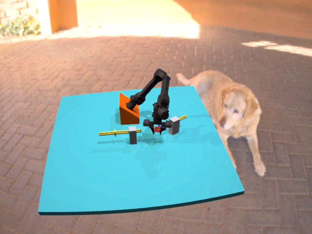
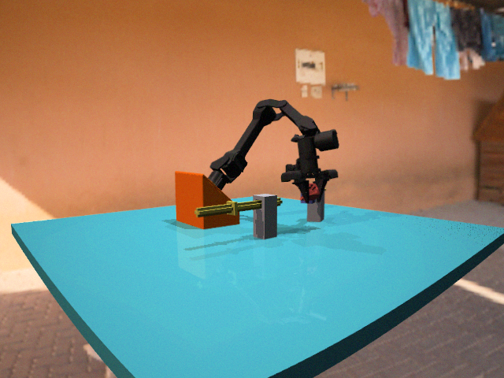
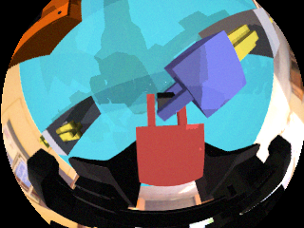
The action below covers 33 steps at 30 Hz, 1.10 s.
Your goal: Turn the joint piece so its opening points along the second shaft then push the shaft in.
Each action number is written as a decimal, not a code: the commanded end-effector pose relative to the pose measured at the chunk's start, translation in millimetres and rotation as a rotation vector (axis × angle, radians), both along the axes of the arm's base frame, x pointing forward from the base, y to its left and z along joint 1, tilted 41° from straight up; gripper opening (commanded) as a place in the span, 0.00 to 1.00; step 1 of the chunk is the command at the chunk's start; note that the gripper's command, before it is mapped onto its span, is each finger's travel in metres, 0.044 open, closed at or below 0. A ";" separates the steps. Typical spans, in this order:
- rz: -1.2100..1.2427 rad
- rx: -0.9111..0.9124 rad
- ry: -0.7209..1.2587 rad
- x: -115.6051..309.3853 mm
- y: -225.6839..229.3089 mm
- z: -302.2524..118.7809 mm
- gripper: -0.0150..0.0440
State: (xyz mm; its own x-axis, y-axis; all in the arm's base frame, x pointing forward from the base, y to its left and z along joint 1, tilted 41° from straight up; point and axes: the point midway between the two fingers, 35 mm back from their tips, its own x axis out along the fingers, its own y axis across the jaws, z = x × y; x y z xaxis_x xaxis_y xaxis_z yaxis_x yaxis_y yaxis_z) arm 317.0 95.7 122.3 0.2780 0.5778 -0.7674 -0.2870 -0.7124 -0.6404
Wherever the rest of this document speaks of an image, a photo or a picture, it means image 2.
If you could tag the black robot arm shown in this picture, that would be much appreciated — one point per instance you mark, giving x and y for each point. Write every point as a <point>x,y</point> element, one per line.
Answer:
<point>233,162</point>

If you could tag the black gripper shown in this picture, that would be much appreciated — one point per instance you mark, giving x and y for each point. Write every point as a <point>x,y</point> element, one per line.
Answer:
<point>309,165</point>

